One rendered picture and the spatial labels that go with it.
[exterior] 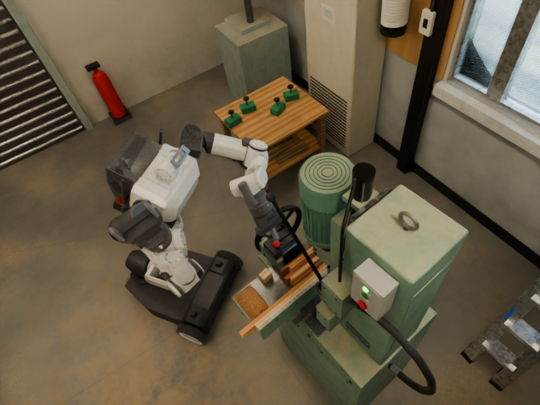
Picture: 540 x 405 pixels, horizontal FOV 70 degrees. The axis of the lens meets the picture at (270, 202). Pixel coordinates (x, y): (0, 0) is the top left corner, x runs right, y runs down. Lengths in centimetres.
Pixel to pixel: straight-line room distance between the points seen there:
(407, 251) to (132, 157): 103
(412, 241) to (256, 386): 164
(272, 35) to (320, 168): 243
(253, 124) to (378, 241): 197
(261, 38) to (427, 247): 271
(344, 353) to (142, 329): 152
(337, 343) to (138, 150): 108
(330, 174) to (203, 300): 152
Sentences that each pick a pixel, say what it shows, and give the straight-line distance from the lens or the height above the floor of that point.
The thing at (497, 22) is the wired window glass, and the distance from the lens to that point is 246.
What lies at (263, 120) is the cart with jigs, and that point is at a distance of 288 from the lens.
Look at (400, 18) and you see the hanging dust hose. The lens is 256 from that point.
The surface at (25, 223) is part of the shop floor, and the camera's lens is 377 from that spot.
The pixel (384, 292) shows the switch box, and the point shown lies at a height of 148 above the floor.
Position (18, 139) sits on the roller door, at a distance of 426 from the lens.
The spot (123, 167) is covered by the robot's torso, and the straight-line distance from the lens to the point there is 153.
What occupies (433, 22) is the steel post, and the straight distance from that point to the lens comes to 247.
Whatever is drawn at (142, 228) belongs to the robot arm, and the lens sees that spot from 110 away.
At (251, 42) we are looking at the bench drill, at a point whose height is 69.
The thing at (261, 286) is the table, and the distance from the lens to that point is 166.
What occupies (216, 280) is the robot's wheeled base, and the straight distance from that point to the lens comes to 253.
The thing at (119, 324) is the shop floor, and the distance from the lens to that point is 286.
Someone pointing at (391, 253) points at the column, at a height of 152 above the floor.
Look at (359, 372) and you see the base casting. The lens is 164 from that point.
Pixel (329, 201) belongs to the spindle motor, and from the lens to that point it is 115.
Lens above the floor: 239
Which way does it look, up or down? 52 degrees down
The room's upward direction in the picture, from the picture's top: 11 degrees counter-clockwise
